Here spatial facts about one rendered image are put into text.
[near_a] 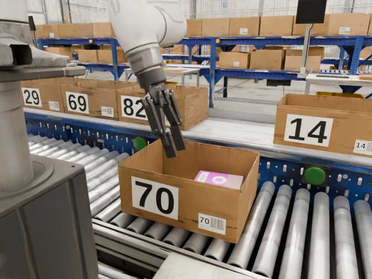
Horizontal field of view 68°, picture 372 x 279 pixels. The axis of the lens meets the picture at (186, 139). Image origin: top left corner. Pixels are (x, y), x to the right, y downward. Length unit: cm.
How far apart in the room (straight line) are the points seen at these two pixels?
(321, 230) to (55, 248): 73
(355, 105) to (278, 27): 438
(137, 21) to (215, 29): 531
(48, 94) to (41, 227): 141
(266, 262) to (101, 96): 113
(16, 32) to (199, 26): 578
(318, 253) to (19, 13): 83
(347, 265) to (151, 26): 77
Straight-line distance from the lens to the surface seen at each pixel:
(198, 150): 106
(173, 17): 85
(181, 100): 127
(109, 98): 151
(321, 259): 86
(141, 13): 74
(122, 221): 94
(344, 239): 95
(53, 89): 180
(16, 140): 47
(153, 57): 72
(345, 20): 565
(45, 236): 50
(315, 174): 114
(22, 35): 44
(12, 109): 46
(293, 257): 84
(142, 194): 88
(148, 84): 72
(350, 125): 116
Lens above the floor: 128
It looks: 19 degrees down
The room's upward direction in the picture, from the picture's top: straight up
